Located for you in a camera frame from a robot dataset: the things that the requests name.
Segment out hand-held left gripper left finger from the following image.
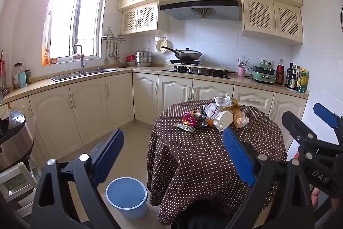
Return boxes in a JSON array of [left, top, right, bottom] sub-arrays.
[[30, 128, 125, 229]]

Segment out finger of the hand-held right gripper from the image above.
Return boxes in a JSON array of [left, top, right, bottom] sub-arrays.
[[281, 110, 343, 162], [313, 102, 343, 144]]

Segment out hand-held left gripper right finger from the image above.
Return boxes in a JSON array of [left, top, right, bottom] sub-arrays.
[[222, 127, 315, 229]]

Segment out clear plastic bag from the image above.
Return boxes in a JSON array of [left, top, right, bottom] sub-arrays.
[[231, 108, 250, 129]]

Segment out blue plastic bucket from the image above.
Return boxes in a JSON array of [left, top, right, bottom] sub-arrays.
[[105, 177, 148, 220]]

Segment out person's right hand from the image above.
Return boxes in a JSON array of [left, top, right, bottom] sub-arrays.
[[311, 187, 321, 205]]

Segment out brown polka-dot tablecloth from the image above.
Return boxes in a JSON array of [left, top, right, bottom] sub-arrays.
[[147, 100, 288, 226]]

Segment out white paper bag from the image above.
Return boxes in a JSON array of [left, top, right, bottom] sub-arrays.
[[212, 110, 233, 133]]

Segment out brown sauce bottle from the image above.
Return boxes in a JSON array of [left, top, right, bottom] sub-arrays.
[[292, 65, 299, 90]]

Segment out dark glass bottle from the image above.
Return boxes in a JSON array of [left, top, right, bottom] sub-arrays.
[[285, 63, 294, 88]]

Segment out dark blue snack wrapper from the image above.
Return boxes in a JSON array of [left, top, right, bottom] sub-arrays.
[[195, 114, 209, 129]]

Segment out red capped sauce bottle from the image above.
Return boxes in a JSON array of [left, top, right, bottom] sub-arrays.
[[276, 59, 285, 85]]

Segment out cream base cabinets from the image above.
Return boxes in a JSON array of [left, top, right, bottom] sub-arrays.
[[0, 65, 308, 162]]

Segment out crumpled silver foil bag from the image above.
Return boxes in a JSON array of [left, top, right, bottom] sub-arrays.
[[214, 96, 232, 109]]

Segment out green electric grill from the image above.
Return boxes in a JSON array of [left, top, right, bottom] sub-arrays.
[[251, 62, 276, 84]]

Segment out flat silver wrapper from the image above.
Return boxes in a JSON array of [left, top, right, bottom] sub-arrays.
[[174, 123, 195, 132]]

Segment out pink purple candy wrapper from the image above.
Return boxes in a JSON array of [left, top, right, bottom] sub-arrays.
[[183, 111, 197, 127]]

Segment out pink utensil holder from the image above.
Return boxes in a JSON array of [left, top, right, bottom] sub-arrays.
[[238, 57, 251, 77]]

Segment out steel sink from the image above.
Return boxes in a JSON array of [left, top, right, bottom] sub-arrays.
[[50, 67, 118, 82]]

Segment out black gas stove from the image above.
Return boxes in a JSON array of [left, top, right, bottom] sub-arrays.
[[162, 59, 231, 79]]

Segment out white stool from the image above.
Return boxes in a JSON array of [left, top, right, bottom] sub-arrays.
[[0, 162, 41, 219]]

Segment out silver rice cooker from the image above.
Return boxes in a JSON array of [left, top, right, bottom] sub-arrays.
[[0, 110, 35, 170]]

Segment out metal faucet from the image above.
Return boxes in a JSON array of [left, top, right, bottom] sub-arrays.
[[72, 44, 85, 74]]

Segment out metal ladle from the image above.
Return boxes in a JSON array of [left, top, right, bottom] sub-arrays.
[[109, 41, 122, 63]]

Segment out steel steamer pot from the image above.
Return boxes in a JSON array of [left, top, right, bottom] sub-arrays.
[[135, 48, 154, 67]]

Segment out cream lattice door cabinet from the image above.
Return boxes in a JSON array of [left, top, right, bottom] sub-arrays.
[[241, 0, 304, 44], [120, 1, 170, 36]]

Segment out black wok with lid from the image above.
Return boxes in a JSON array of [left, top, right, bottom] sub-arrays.
[[161, 46, 202, 61]]

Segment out green box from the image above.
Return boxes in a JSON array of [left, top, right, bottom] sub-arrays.
[[17, 72, 27, 88]]

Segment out cream round perforated lid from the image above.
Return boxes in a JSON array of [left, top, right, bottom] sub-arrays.
[[156, 39, 170, 55]]

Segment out glass jar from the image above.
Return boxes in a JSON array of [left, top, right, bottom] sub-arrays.
[[13, 63, 25, 88]]

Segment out kitchen window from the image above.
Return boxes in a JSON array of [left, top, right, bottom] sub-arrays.
[[43, 0, 106, 66]]

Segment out range hood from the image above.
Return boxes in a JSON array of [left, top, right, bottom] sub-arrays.
[[160, 0, 243, 21]]

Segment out wall utensil rack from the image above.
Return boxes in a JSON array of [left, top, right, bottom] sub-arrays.
[[102, 26, 127, 43]]

